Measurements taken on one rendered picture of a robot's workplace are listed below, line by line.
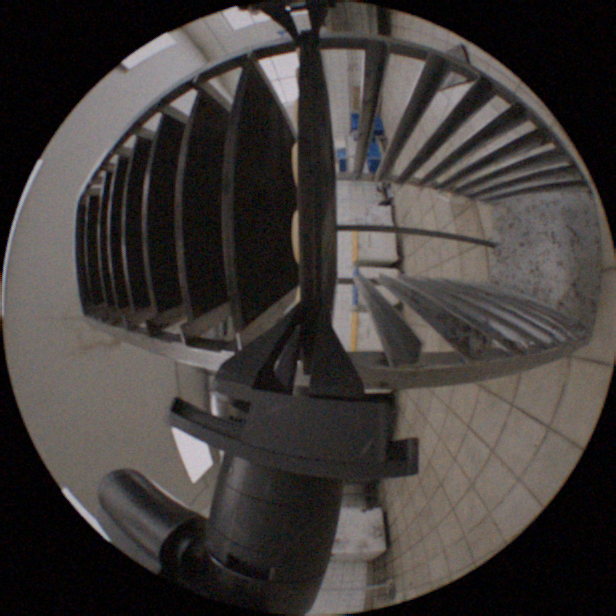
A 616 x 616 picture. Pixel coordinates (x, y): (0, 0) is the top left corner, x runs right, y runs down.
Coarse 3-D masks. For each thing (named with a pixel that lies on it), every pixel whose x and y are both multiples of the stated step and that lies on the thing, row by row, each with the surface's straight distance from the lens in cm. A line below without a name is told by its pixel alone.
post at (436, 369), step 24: (120, 336) 46; (144, 336) 35; (168, 336) 31; (192, 360) 26; (216, 360) 23; (360, 360) 19; (384, 360) 19; (432, 360) 21; (456, 360) 22; (504, 360) 27; (528, 360) 33; (552, 360) 44; (384, 384) 19; (408, 384) 20; (432, 384) 22; (456, 384) 24
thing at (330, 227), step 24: (312, 48) 25; (312, 72) 20; (312, 96) 17; (312, 120) 15; (312, 144) 14; (312, 168) 13; (312, 192) 12; (336, 192) 67; (312, 216) 12; (336, 216) 56; (312, 240) 11; (336, 240) 52; (312, 264) 11; (336, 264) 52; (312, 288) 12; (312, 312) 12; (312, 336) 13; (312, 360) 14
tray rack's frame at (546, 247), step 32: (576, 192) 88; (352, 224) 78; (512, 224) 103; (544, 224) 92; (576, 224) 86; (512, 256) 101; (544, 256) 91; (576, 256) 84; (512, 288) 100; (544, 288) 89; (576, 288) 83
